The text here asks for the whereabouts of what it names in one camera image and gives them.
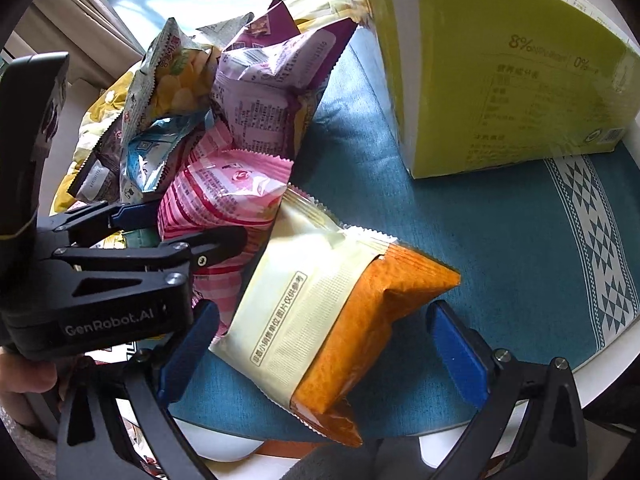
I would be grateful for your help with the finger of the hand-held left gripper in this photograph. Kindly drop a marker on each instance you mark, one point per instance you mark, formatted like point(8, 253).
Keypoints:
point(135, 214)
point(220, 242)

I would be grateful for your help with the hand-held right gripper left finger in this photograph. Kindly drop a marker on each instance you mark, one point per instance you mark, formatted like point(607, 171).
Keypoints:
point(186, 355)

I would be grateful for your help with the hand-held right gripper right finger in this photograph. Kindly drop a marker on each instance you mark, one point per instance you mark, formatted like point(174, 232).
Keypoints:
point(457, 355)

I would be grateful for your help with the blue snack packet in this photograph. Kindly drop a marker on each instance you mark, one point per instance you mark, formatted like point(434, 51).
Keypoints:
point(150, 160)

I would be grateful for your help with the cream and orange snack packet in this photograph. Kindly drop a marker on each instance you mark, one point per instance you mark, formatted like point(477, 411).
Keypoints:
point(310, 320)

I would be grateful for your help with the purple snack packet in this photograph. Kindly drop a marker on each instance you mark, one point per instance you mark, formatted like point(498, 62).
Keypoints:
point(270, 90)

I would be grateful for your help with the green cardboard box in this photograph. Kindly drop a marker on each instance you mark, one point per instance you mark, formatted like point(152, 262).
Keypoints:
point(475, 70)

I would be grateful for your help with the person's left hand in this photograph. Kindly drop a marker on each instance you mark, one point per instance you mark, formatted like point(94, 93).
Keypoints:
point(25, 375)

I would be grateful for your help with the pink striped snack packet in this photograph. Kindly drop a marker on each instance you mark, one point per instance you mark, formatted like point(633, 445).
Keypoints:
point(220, 195)

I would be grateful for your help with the dark brown snack packet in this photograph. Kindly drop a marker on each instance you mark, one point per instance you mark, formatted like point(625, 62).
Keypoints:
point(100, 170)

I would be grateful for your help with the yellow floral blanket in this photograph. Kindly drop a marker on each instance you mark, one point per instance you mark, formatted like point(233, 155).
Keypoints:
point(107, 105)

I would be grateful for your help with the teal patterned table cloth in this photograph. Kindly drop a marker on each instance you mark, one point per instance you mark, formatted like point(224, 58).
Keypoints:
point(425, 220)

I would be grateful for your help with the green and yellow snack packet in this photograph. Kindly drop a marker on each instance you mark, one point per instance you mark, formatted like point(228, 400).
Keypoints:
point(175, 75)

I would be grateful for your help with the white snack packet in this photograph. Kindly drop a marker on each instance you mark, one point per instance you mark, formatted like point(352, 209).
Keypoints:
point(225, 27)

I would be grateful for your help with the beige curtain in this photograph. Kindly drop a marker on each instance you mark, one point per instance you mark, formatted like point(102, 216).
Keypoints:
point(75, 15)

